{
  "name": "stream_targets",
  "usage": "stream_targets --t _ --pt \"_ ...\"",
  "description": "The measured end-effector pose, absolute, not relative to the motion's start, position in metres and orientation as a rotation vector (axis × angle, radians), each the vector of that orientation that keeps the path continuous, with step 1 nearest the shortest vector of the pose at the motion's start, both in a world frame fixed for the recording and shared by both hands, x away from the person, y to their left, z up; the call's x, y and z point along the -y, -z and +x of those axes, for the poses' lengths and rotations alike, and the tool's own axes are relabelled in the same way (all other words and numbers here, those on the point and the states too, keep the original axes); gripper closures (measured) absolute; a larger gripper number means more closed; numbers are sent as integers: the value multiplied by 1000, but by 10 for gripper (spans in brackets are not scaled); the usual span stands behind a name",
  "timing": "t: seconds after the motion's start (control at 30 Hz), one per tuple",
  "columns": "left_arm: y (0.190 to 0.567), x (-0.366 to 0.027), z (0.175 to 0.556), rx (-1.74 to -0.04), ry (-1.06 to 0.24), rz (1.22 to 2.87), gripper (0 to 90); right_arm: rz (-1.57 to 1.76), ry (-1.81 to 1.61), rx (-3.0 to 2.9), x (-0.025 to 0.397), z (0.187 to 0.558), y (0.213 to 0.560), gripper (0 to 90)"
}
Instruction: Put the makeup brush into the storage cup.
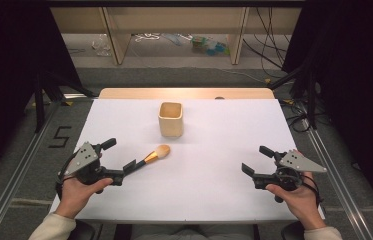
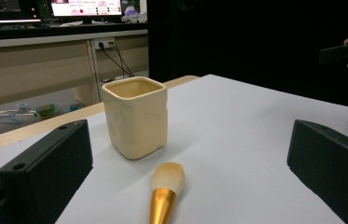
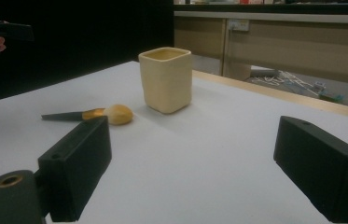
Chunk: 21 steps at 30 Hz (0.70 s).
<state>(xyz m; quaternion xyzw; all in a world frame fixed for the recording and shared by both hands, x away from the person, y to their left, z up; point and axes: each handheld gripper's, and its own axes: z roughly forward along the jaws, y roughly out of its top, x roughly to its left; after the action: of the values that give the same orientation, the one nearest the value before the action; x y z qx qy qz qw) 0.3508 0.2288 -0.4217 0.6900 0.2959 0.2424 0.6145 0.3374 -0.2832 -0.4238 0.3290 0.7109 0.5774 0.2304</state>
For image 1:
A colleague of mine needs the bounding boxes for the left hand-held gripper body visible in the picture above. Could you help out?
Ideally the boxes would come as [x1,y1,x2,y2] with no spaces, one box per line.
[61,141,108,195]

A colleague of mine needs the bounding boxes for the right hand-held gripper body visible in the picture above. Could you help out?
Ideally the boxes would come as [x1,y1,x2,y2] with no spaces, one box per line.
[272,148,328,204]

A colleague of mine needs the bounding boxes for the wooden spoon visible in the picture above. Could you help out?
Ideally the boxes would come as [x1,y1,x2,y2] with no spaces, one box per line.
[133,143,171,169]

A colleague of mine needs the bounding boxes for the beige square brush holder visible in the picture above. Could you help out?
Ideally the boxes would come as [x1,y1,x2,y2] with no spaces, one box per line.
[158,101,184,138]

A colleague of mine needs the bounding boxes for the person's left hand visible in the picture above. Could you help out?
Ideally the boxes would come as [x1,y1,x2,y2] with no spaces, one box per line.
[54,177,114,220]

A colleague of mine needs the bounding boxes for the person's right hand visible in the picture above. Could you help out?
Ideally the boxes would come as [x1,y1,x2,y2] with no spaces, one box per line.
[265,171,327,231]

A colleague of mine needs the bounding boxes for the black metal stand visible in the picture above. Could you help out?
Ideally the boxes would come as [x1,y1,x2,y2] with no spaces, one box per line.
[33,69,97,134]
[268,63,318,131]

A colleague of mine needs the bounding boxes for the white table cover sheet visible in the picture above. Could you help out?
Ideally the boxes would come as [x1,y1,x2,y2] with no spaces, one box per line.
[49,98,326,224]

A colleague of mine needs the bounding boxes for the clear plastic bag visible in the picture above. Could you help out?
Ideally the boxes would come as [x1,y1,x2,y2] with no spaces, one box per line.
[91,33,112,57]

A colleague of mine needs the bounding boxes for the black curtain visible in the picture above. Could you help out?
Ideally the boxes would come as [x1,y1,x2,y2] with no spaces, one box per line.
[0,0,83,188]
[282,0,373,228]

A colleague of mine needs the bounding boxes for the light wooden shelf unit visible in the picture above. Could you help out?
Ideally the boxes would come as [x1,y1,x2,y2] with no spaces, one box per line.
[49,6,303,66]

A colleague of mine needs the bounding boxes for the green and blue packets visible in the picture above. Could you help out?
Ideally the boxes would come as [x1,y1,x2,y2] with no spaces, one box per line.
[190,35,231,57]

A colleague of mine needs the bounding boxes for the right hand-held gripper black cable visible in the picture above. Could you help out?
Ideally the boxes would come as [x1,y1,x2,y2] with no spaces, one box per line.
[300,173,323,206]

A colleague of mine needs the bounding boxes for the black floor cables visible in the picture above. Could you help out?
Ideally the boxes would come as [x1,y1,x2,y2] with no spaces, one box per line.
[279,99,310,134]

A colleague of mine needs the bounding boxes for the metal floor rail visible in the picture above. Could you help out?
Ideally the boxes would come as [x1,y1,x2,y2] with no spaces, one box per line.
[0,99,62,240]
[302,118,373,240]

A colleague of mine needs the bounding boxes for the thin white floor cable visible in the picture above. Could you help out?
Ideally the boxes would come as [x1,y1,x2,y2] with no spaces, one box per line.
[216,67,269,84]

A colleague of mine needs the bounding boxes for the black hanging cables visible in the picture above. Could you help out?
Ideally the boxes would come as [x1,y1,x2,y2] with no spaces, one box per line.
[242,7,292,79]

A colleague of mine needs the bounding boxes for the white cord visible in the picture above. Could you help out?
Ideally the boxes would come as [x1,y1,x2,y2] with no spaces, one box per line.
[133,32,162,43]

